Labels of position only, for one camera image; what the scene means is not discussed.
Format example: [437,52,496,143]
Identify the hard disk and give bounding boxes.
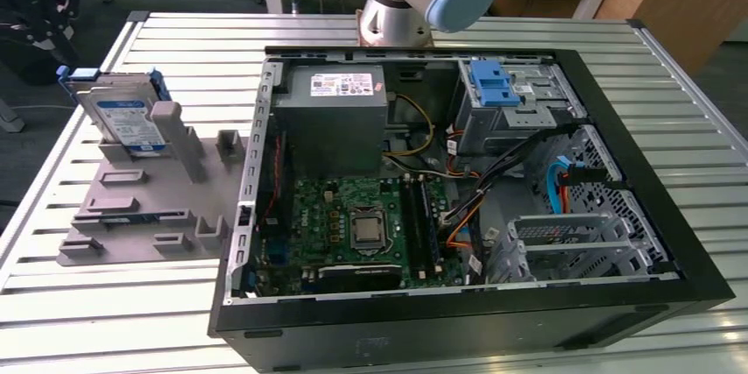
[56,66,175,158]

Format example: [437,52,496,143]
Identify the red orange yellow power wire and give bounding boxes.
[555,166,625,220]

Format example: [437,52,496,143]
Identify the metal disk bay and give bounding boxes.
[505,211,668,284]

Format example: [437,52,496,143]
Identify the grey parts rack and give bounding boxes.
[57,101,251,267]

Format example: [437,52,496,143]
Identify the grey power supply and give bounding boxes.
[272,63,392,179]

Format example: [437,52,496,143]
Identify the green motherboard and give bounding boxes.
[248,174,469,297]

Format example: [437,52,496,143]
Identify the silver CPU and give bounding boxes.
[351,216,384,245]

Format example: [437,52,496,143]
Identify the blue plastic drive latch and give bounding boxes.
[469,60,525,108]

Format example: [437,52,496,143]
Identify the black graphics card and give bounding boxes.
[308,262,405,293]

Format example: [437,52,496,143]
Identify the metal optical drive cage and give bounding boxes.
[453,57,587,157]

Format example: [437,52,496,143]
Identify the black PC case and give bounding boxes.
[208,44,736,370]

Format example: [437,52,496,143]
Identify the wooden cabinet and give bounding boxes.
[595,0,748,78]

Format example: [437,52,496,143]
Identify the red black twisted fan wire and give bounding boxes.
[268,131,288,230]

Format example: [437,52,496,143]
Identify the black cable bundle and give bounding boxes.
[440,122,585,229]

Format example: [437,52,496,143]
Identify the orange wire bundle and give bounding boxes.
[444,214,489,253]

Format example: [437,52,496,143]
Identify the blue flat data wire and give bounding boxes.
[545,154,585,217]

